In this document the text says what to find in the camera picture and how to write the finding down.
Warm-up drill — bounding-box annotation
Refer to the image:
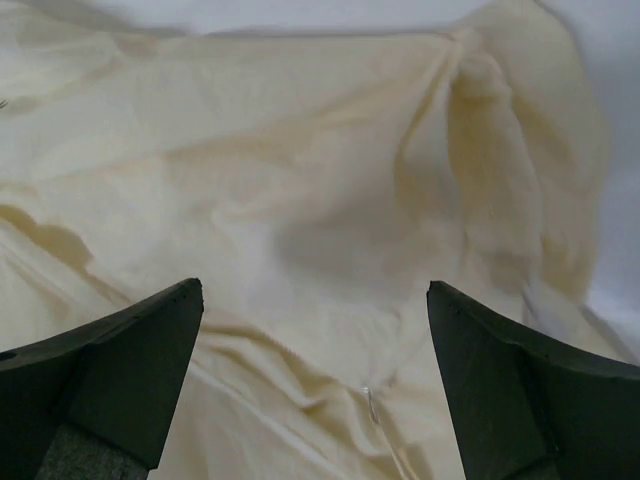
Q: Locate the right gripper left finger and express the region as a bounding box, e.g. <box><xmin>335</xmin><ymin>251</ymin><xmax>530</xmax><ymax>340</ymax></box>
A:
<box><xmin>1</xmin><ymin>278</ymin><xmax>203</xmax><ymax>479</ymax></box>

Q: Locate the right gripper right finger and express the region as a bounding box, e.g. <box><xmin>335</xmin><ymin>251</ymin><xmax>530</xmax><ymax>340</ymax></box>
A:
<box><xmin>427</xmin><ymin>281</ymin><xmax>639</xmax><ymax>479</ymax></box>

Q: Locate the cream fabric jacket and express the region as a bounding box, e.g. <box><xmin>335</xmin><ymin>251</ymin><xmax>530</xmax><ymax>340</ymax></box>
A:
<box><xmin>1</xmin><ymin>1</ymin><xmax>617</xmax><ymax>479</ymax></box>

